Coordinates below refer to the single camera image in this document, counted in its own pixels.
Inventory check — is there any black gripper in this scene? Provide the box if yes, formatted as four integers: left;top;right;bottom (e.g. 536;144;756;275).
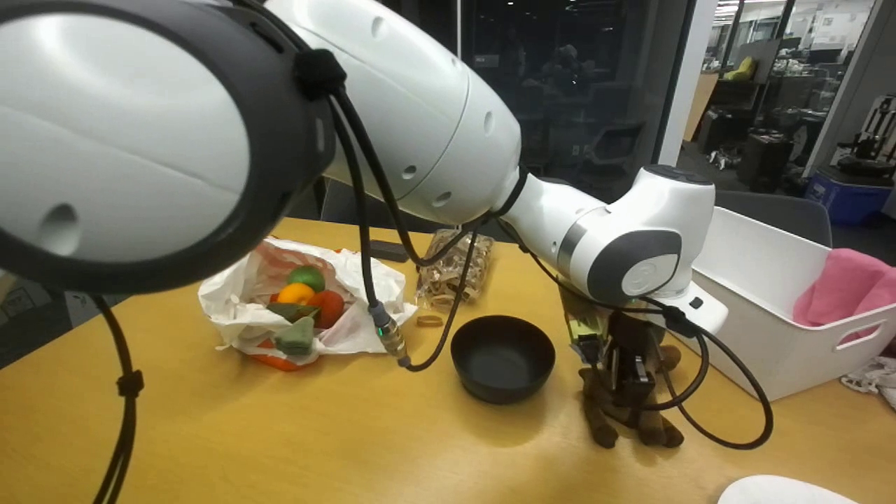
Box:
599;315;669;414

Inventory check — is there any brown toy moose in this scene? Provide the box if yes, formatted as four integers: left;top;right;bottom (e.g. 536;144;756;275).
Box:
578;341;687;450

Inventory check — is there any red green toy vegetable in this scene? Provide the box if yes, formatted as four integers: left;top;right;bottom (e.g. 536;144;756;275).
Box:
267;288;351;365

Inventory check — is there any green toy ball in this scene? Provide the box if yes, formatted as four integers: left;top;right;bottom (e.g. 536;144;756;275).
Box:
285;264;329;294

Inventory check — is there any orange toy ball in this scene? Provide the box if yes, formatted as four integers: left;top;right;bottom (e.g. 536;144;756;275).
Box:
274;281;316;308

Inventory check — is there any white orange plastic bag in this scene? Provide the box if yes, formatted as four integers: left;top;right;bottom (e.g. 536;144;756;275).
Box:
196;236;421;372

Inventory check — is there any black bowl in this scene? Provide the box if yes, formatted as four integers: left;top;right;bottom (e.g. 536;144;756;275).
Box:
449;315;561;406

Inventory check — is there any white crumpled bag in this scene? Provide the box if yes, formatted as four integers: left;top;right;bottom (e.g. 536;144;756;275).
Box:
837;359;896;414

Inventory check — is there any white plastic bin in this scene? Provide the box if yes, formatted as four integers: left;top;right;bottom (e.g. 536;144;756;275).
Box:
690;204;896;403

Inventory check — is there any white plate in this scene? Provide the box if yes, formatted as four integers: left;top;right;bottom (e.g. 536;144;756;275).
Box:
715;474;856;504

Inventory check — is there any pink cloth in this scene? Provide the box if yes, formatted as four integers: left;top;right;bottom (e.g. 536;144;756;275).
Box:
791;246;896;331

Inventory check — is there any small black flat device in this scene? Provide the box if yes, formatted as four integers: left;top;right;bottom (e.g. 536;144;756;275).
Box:
368;238;414;267

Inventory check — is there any blue storage bin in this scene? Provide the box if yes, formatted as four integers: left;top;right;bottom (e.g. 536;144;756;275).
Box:
807;175;894;231

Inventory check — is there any large grey chair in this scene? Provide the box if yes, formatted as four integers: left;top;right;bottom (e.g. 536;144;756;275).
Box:
289;177;450;236

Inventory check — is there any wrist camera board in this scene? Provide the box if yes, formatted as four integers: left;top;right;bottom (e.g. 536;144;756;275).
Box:
558;288;611;368

